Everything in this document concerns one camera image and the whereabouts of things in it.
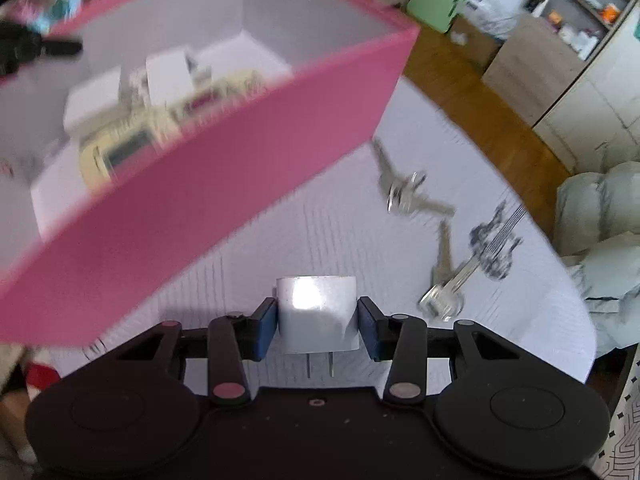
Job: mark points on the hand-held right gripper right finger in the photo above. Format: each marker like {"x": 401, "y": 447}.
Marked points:
{"x": 371, "y": 332}

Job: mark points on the white puffer jacket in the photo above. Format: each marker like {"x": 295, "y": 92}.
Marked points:
{"x": 600, "y": 220}

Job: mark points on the pink cardboard box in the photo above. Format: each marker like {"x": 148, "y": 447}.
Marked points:
{"x": 225, "y": 175}

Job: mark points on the white plastic bag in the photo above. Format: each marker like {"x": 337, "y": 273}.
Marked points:
{"x": 487, "y": 17}

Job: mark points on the beige device with screen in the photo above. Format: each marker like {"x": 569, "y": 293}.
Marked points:
{"x": 125, "y": 152}

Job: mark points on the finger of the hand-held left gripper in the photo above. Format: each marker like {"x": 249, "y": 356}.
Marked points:
{"x": 62, "y": 47}

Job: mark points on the wooden side cabinet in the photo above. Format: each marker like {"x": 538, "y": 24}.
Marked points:
{"x": 535, "y": 70}

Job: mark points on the white plug charger cube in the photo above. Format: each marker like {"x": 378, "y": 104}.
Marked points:
{"x": 317, "y": 320}

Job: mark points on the white shelf with bottles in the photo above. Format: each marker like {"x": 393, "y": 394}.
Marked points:
{"x": 585, "y": 0}

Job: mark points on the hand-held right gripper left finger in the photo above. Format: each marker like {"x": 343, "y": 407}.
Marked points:
{"x": 264, "y": 332}

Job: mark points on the wooden shelf cabinet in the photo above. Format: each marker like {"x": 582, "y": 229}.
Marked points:
{"x": 600, "y": 110}

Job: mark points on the black white patterned cloth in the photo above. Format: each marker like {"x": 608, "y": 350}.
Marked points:
{"x": 622, "y": 440}

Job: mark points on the silver key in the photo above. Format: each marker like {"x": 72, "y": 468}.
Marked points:
{"x": 447, "y": 297}

